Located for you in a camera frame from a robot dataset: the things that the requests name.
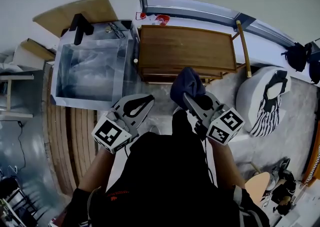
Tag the black metal rack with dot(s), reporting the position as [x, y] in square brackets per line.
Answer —
[22, 203]

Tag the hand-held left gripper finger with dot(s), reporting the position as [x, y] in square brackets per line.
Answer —
[122, 102]
[143, 114]

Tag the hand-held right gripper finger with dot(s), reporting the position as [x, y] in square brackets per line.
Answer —
[212, 101]
[195, 109]

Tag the dark blue cloth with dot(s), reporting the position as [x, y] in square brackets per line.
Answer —
[186, 83]

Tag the large cardboard sheet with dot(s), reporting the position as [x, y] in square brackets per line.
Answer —
[82, 8]

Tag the white bottle red cap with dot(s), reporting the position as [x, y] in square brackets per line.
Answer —
[142, 15]

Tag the wooden shelf rack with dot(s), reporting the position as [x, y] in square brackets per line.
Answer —
[185, 46]

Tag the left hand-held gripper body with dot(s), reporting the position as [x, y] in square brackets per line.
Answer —
[110, 134]

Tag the black backpack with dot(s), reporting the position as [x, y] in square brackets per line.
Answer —
[297, 57]
[315, 68]

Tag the person's left forearm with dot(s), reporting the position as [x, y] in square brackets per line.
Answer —
[96, 171]

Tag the red snack packet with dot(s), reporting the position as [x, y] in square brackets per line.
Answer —
[162, 19]

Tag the black white striped bag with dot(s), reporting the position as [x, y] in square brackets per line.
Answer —
[268, 113]

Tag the black-rimmed eyeglasses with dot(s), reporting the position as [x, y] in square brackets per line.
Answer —
[116, 31]

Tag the black angled stand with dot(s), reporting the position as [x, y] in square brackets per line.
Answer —
[80, 27]

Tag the black grey sneaker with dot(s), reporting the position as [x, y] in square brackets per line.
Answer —
[281, 171]

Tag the person's black clothed body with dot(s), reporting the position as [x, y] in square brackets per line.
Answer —
[162, 176]

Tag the round wooden side table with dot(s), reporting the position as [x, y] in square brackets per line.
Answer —
[257, 186]

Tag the clear plastic storage box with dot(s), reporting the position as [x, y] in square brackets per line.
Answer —
[87, 76]

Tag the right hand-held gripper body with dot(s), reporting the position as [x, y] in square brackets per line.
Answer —
[225, 126]

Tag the white bean bag seat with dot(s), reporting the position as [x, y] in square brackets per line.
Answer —
[247, 101]

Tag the white wooden frame table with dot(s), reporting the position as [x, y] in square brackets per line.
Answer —
[17, 77]

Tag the slatted wooden board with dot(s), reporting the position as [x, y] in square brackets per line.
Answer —
[60, 146]

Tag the person's right forearm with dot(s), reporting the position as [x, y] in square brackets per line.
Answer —
[225, 166]

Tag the dark window frame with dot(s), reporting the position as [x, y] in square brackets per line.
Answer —
[190, 11]

